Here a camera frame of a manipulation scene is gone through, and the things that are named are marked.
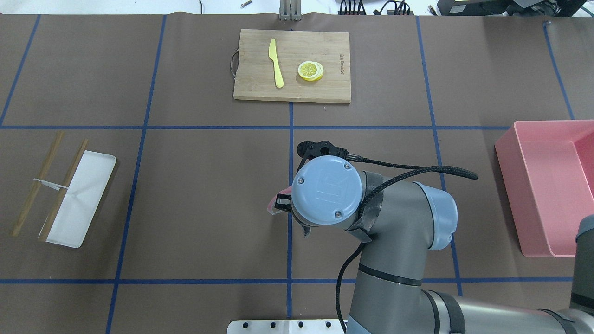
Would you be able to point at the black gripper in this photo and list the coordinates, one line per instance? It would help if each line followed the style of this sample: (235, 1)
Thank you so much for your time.
(282, 202)

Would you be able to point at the red and grey cloth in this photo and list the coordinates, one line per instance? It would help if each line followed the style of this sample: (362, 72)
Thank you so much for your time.
(280, 202)

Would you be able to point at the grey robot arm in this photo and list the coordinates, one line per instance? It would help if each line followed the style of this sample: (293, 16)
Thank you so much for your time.
(397, 222)

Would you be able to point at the yellow lemon slices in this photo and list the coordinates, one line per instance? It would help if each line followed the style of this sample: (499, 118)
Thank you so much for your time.
(310, 71)

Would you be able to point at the bamboo cutting board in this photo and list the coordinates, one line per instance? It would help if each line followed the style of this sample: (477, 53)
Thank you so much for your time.
(254, 77)

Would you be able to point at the yellow plastic knife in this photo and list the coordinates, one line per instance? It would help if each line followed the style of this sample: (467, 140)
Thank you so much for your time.
(273, 56)

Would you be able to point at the pink plastic bin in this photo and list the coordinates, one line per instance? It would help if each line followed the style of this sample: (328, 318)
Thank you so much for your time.
(547, 168)

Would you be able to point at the white rectangular tray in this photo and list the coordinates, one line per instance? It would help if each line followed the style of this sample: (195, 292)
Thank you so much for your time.
(82, 199)

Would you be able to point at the black monitor base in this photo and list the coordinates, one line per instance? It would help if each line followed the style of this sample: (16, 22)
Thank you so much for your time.
(520, 8)

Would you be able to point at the aluminium frame post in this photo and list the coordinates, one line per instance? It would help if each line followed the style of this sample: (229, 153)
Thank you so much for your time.
(290, 10)

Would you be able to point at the white metal base plate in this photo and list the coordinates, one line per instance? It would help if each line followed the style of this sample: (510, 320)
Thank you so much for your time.
(285, 326)

